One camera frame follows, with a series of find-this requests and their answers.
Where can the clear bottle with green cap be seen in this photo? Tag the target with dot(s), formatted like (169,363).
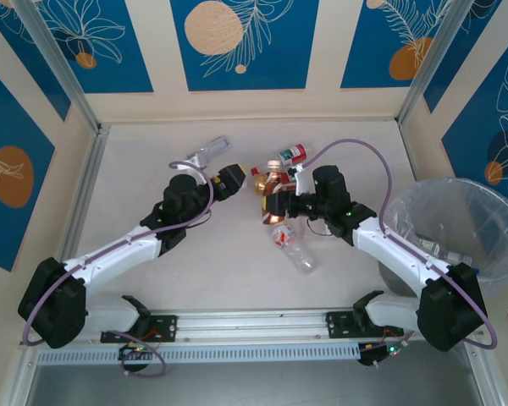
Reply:
(216,146)

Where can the clear bottle with blue cap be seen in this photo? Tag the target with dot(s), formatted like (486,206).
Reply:
(475,269)

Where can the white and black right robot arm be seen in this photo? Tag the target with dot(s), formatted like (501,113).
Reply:
(395,262)

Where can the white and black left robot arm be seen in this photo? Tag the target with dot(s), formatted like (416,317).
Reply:
(114,260)

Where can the grey round waste bin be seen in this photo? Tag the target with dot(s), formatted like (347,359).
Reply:
(395,281)

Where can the clear plastic bin liner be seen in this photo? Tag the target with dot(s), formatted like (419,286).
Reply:
(470,211)

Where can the small circuit board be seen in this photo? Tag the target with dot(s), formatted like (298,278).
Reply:
(133,352)
(370,358)

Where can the aluminium side rail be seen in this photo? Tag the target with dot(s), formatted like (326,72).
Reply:
(86,190)
(408,148)

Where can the aluminium frame post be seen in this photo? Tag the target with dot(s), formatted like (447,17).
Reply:
(484,380)
(437,55)
(19,380)
(54,55)

